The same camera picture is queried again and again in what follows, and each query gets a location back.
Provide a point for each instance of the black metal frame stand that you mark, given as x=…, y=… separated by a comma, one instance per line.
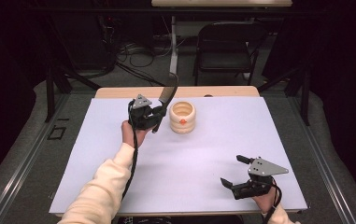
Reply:
x=305, y=96
x=50, y=93

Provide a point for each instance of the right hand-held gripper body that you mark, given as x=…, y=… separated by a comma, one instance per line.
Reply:
x=263, y=169

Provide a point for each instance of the black spatula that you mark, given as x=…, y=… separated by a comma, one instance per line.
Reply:
x=166, y=95

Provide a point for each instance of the white desk leg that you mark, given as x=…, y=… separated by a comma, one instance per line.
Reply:
x=173, y=56

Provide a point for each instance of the wooden table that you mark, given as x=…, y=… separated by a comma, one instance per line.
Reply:
x=222, y=91

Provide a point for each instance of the person's left hand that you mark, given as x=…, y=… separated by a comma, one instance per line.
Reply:
x=129, y=134

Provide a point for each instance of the pale lilac table mat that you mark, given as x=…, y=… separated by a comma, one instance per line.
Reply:
x=197, y=155

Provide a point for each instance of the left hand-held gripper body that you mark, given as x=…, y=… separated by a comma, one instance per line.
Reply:
x=141, y=109

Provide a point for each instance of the black folding chair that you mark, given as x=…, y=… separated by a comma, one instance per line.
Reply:
x=225, y=59

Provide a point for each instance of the white background desk top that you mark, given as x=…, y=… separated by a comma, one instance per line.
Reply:
x=222, y=3

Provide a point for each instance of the person's right hand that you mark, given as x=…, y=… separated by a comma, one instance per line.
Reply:
x=267, y=202

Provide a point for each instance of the cream ribbed utensil holder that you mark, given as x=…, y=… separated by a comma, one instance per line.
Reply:
x=182, y=119

